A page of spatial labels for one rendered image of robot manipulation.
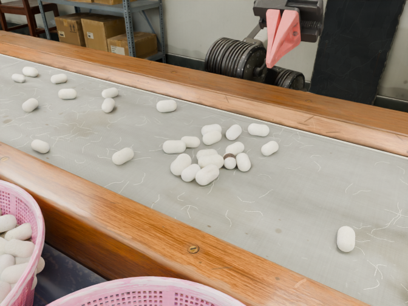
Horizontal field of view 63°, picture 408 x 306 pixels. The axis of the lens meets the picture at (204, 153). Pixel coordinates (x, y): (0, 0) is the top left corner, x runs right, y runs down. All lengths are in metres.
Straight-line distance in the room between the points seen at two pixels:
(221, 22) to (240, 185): 2.43
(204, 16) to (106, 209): 2.59
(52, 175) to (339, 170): 0.39
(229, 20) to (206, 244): 2.52
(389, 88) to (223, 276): 2.31
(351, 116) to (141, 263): 0.42
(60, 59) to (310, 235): 0.74
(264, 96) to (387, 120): 0.21
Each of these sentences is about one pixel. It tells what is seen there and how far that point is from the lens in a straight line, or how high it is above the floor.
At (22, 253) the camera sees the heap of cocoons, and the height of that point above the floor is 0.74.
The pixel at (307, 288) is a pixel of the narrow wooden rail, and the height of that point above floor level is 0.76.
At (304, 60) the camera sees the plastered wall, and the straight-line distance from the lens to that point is 2.60.
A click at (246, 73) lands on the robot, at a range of 0.84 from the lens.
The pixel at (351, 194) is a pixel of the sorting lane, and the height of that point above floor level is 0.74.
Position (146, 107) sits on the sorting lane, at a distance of 0.66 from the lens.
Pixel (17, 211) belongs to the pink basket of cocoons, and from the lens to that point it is 0.46.
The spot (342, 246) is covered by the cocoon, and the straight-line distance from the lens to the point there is 0.38.
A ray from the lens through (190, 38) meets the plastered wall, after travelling 3.01.
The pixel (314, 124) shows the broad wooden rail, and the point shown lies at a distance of 0.59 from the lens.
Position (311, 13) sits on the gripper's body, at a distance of 0.56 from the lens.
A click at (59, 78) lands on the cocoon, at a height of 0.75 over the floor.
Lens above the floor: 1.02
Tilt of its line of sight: 33 degrees down
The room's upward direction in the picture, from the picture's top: straight up
